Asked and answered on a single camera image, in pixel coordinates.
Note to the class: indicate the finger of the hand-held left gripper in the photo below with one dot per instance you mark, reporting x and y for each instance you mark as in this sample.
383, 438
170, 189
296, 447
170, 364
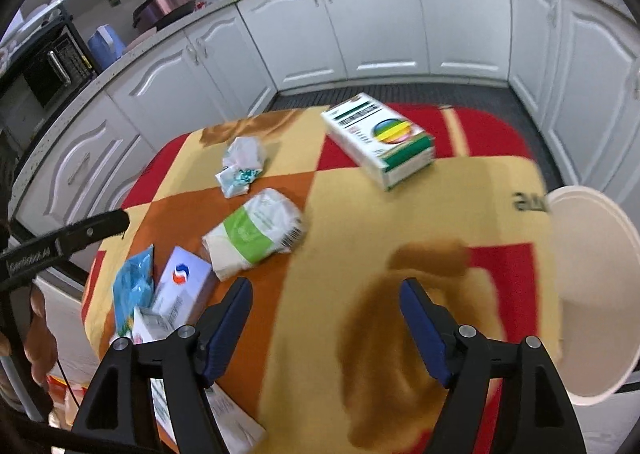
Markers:
95, 230

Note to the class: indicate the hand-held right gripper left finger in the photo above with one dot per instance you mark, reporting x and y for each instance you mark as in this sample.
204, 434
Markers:
225, 334

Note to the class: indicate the crumpled white teal wrapper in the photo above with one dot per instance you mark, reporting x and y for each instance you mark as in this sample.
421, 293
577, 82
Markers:
240, 168

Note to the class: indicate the small white box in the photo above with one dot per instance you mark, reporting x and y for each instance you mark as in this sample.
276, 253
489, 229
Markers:
150, 326

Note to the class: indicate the blue jug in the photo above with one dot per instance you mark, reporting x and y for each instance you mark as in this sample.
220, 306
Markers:
105, 46

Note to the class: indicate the white paper packet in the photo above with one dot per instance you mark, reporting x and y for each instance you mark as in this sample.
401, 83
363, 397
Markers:
232, 416

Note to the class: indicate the white box with green stripes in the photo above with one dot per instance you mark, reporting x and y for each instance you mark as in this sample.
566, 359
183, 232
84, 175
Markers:
375, 143

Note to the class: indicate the rose printed blanket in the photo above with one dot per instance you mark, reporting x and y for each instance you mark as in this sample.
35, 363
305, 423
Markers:
350, 234

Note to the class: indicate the pink rice cooker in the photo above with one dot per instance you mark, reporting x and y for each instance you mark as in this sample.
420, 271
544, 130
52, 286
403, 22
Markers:
165, 6

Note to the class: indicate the person's left hand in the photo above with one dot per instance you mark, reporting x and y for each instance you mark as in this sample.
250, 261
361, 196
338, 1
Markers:
42, 334

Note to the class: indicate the blue packet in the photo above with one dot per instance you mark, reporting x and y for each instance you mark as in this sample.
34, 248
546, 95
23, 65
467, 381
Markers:
132, 284

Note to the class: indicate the green white bag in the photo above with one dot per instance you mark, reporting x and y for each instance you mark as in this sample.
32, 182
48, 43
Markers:
255, 234

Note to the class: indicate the dark striped floor mat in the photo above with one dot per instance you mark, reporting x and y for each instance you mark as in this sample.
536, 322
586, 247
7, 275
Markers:
300, 98

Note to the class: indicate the black microwave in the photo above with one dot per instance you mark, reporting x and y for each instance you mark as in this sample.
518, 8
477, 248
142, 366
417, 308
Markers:
47, 68

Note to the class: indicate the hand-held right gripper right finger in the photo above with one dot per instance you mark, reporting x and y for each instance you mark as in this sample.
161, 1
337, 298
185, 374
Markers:
425, 334

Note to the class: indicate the white box with round logo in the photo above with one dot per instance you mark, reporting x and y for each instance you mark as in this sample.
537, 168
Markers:
182, 284

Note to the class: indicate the white round bin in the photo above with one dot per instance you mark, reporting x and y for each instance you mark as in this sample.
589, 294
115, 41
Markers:
595, 284

